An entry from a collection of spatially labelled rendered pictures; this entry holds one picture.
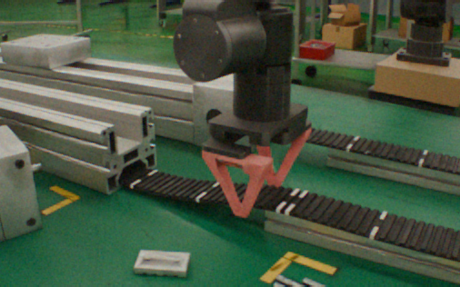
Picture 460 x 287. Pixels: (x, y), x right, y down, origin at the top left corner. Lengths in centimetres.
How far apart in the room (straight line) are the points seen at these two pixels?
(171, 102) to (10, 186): 31
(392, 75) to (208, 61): 70
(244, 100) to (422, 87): 62
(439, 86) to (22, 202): 80
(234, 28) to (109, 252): 26
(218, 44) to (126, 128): 29
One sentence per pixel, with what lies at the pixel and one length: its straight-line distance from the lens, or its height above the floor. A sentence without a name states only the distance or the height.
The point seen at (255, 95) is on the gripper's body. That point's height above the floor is 93.
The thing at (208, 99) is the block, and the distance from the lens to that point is 70.
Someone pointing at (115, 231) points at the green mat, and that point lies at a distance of 54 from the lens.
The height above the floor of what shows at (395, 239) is 81.
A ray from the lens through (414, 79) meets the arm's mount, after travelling 104.
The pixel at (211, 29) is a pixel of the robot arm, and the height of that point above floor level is 100.
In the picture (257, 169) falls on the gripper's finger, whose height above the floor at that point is 87.
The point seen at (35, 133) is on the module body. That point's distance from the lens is 68.
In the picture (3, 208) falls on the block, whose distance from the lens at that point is 54.
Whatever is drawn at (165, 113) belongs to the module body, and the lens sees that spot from 75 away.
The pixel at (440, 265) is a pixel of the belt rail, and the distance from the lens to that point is 49.
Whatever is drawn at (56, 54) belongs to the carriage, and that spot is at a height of 89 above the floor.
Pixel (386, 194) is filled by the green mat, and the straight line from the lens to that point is 62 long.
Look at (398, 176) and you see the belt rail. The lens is 66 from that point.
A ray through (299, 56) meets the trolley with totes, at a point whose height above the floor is 27.
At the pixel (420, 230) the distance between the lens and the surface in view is 49.
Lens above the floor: 106
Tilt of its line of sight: 22 degrees down
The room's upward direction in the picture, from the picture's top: straight up
